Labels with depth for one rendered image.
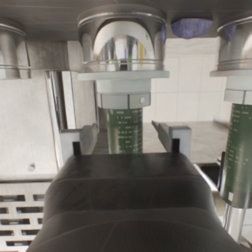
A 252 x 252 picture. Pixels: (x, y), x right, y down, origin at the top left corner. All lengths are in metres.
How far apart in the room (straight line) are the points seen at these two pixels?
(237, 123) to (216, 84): 1.67
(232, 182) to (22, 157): 0.23
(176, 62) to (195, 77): 0.22
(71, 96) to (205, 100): 1.67
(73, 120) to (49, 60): 0.08
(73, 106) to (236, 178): 0.17
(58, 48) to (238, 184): 0.24
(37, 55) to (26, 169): 0.14
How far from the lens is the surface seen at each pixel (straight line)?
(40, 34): 0.20
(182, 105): 1.74
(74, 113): 0.20
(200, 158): 0.31
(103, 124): 0.45
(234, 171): 0.19
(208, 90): 1.81
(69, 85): 0.20
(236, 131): 0.18
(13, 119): 0.25
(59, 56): 0.24
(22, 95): 0.24
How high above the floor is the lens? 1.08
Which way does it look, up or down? 15 degrees up
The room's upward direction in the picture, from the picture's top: 179 degrees clockwise
